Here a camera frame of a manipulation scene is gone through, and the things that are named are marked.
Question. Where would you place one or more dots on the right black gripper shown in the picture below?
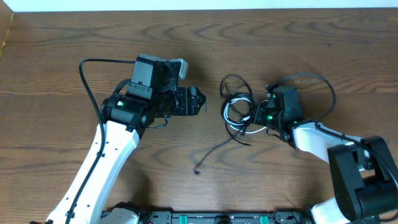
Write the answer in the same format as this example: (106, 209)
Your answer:
(258, 115)

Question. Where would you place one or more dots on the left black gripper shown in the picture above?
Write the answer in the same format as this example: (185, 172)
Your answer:
(182, 101)

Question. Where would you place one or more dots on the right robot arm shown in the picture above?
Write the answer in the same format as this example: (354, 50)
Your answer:
(363, 172)

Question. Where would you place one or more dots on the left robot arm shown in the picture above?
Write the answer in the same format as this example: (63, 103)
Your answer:
(122, 123)

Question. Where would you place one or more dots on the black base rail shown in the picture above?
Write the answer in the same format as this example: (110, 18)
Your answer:
(169, 217)

